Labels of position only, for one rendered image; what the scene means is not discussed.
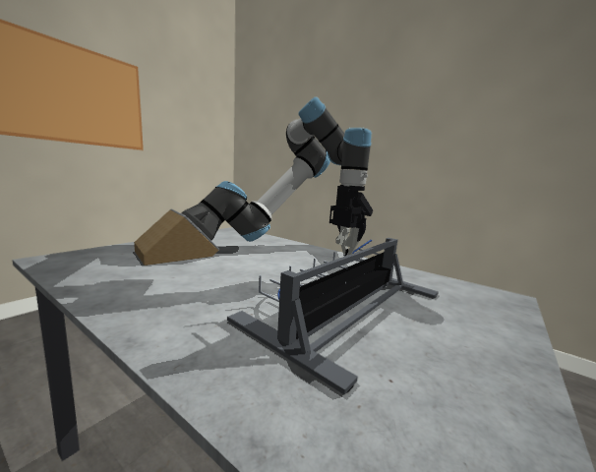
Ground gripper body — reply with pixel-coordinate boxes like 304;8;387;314
329;185;365;228

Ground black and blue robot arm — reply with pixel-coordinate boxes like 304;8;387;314
181;97;372;242

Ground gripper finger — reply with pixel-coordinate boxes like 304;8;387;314
345;217;367;256
335;225;350;255

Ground dark grey free-standing rack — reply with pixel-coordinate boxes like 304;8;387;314
231;238;439;395

